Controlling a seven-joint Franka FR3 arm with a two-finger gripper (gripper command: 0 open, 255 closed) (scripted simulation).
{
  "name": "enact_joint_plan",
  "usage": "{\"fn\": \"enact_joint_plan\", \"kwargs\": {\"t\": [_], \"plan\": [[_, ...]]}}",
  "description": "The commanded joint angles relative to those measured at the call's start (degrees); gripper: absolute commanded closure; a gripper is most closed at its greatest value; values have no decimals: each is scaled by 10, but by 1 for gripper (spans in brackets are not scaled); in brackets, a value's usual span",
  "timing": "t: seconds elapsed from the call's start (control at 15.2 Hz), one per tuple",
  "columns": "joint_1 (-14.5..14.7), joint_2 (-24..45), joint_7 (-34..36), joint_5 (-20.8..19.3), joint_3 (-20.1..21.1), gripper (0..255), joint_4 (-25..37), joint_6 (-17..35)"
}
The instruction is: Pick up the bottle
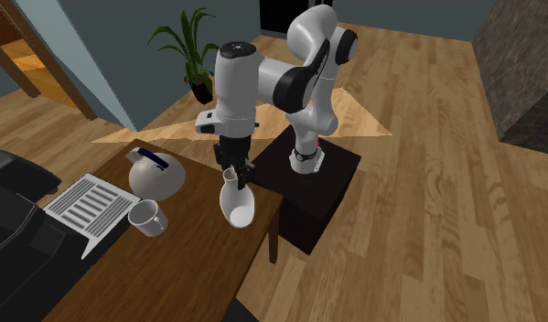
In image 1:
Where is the black robot stand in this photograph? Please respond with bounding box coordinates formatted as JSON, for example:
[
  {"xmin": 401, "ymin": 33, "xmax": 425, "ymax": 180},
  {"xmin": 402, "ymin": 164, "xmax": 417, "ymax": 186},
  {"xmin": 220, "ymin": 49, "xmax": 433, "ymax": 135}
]
[{"xmin": 248, "ymin": 124, "xmax": 363, "ymax": 257}]

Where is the green potted plant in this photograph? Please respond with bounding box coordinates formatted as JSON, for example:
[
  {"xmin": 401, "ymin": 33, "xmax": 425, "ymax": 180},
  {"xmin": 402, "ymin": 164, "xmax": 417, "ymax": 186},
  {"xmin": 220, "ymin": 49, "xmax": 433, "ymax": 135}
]
[{"xmin": 146, "ymin": 6, "xmax": 221, "ymax": 106}]

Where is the brown wooden table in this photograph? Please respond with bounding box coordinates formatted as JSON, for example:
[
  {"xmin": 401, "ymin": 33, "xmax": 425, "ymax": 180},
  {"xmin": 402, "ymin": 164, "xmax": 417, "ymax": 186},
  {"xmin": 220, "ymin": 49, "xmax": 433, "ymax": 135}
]
[{"xmin": 41, "ymin": 137, "xmax": 285, "ymax": 322}]

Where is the grey kettle with blue handle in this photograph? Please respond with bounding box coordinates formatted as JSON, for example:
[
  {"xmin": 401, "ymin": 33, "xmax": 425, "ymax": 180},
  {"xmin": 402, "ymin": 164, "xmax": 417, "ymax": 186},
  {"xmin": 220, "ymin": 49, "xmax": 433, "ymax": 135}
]
[{"xmin": 124, "ymin": 146, "xmax": 188, "ymax": 202}]

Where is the white mug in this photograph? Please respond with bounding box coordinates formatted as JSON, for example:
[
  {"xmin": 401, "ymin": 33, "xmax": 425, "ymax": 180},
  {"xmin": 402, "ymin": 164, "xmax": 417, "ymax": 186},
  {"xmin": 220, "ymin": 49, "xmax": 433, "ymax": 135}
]
[{"xmin": 127, "ymin": 199, "xmax": 169, "ymax": 239}]

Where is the brown wooden door frame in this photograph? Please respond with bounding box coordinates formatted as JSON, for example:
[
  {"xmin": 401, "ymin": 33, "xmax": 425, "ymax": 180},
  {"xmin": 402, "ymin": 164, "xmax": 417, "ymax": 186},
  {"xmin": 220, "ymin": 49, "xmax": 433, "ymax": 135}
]
[{"xmin": 0, "ymin": 0, "xmax": 99, "ymax": 122}]

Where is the white vase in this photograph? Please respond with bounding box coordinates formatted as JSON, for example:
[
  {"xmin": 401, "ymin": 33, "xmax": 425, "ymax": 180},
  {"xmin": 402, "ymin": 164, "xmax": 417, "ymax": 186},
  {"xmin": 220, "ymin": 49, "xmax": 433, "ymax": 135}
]
[{"xmin": 219, "ymin": 166, "xmax": 256, "ymax": 229}]

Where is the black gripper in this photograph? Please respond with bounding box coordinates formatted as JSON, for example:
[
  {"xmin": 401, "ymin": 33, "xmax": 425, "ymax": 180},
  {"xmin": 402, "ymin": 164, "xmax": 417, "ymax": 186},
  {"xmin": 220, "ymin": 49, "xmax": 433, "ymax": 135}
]
[{"xmin": 212, "ymin": 134, "xmax": 257, "ymax": 191}]

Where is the black armchair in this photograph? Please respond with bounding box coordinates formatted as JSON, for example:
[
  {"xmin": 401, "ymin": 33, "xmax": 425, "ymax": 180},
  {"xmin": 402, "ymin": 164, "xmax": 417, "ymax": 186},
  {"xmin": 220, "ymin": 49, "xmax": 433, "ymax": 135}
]
[{"xmin": 0, "ymin": 149, "xmax": 92, "ymax": 322}]

